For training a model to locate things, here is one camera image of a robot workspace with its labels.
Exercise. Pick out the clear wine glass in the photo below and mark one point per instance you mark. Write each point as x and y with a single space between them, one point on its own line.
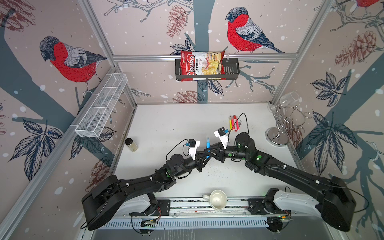
286 100

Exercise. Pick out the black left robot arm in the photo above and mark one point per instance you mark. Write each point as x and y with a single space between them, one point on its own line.
103 201

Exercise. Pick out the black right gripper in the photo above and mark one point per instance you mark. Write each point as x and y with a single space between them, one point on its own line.
219 155

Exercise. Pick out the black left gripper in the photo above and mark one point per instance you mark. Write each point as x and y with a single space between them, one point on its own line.
198 161

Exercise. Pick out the blue highlighter pen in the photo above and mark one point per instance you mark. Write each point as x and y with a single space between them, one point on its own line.
207 145

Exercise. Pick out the white marker pen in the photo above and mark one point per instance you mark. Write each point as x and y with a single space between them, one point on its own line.
235 122

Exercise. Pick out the white mesh wall shelf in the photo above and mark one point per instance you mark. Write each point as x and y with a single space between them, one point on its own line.
99 112

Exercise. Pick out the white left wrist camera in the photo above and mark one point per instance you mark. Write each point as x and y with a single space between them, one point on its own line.
192 148

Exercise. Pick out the chrome glass holder stand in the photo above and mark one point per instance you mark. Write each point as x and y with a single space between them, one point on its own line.
289 125

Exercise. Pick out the small glass spice jar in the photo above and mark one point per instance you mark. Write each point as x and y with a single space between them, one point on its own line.
129 142

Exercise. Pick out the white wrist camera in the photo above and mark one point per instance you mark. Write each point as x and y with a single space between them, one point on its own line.
222 134
192 148

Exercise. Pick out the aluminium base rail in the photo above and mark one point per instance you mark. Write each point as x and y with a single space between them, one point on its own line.
145 217

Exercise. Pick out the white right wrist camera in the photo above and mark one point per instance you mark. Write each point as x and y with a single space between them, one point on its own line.
222 134

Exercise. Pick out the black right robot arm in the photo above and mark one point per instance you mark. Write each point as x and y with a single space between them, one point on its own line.
336 204

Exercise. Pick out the black wire wall basket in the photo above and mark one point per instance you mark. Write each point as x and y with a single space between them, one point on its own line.
228 69

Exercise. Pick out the yellow highlighter pen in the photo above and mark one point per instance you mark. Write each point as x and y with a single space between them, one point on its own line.
231 122

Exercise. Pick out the red cassava chips bag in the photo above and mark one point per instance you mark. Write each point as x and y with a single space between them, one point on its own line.
201 63

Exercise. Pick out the white ceramic cup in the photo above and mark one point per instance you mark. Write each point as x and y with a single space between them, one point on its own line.
218 199

